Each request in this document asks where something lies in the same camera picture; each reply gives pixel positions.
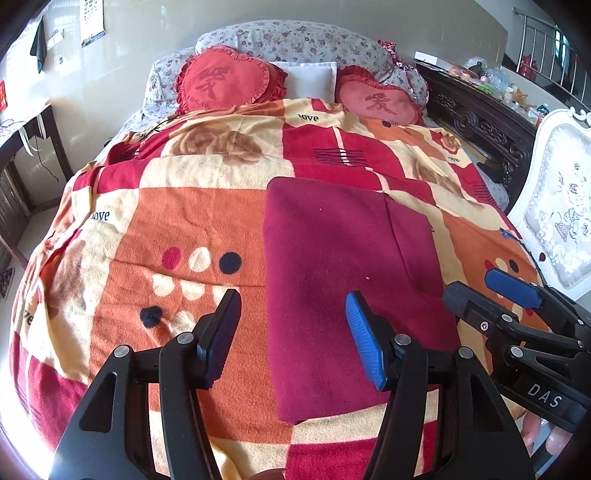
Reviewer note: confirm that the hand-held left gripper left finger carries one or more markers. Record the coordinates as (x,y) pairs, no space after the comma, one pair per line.
(221,332)

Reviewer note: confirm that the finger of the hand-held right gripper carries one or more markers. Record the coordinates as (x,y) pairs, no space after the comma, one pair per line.
(466,300)
(512,287)

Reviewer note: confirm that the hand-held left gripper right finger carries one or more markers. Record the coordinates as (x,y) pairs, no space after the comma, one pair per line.
(364,341)

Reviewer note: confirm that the maroon knit garment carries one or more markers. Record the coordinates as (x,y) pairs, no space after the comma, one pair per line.
(332,258)

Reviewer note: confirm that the person's right hand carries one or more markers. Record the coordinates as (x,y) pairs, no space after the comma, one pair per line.
(531,429)

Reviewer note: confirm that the floral bed sheet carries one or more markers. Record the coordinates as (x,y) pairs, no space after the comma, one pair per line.
(494,196)

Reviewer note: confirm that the white ornate chair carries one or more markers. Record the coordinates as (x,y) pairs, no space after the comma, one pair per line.
(558,203)

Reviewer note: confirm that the printed blanket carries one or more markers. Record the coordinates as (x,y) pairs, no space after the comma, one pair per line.
(161,212)

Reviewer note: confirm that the clear plastic bag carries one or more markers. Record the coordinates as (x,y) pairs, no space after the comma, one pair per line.
(496,78)

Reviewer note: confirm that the red heart-shaped pillow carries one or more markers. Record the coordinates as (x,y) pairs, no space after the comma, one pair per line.
(378,99)
(221,81)

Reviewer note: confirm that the red fire extinguisher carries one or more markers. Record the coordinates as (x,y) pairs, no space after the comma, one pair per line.
(526,67)

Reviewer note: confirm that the patterned floor mat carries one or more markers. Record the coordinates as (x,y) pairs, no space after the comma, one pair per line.
(5,282)

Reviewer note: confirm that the white flat box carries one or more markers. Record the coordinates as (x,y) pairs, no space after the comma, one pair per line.
(434,57)

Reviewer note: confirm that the metal stair railing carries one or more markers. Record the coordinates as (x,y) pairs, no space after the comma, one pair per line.
(538,41)

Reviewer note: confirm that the dark wooden desk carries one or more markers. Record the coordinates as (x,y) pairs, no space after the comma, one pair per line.
(27,152)

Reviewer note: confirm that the white pillow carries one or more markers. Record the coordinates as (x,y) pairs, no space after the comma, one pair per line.
(307,78)

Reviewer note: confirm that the floral long pillow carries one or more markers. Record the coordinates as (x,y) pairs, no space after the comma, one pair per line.
(300,41)

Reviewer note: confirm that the dark hanging cloth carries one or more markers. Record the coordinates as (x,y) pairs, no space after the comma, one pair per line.
(39,44)

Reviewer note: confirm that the red wall sign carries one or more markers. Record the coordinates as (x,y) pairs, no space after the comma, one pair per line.
(3,94)

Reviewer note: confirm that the wall calendar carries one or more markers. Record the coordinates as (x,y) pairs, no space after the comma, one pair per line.
(92,23)

